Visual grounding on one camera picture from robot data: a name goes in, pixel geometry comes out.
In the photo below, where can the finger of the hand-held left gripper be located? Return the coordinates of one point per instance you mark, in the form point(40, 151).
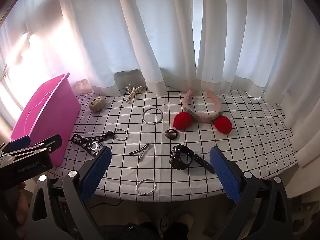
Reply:
point(51, 142)
point(20, 141)

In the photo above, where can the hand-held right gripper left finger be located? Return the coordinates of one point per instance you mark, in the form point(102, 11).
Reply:
point(97, 172)

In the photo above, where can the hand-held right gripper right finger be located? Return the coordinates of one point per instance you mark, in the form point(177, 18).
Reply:
point(225, 175)

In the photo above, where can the pink plastic basin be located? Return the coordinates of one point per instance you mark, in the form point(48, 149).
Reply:
point(50, 120)

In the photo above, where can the patterned silver bangle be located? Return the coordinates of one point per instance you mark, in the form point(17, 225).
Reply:
point(120, 140)

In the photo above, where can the black metal hair clip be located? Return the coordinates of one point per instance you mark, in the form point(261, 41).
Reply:
point(140, 149)

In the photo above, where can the black wristwatch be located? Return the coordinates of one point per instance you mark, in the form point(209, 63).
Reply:
point(175, 156)

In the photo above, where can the pink strawberry headband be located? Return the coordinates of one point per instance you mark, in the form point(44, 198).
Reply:
point(181, 121)

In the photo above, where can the plain silver bangle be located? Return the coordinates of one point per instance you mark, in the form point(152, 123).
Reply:
point(143, 117)

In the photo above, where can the pearl hair claw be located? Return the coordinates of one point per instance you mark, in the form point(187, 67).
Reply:
point(132, 95)

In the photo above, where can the person's left hand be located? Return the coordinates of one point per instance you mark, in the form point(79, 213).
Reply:
point(21, 200)

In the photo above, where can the thin silver bangle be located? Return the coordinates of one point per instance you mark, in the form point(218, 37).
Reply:
point(136, 187)

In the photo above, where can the black checked white tablecloth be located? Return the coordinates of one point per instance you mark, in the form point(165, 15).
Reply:
point(175, 185)

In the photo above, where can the beige plastic basket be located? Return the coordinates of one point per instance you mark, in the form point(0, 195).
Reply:
point(306, 215)

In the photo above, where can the sheer white curtain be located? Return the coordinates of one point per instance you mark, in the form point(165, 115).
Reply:
point(37, 42)

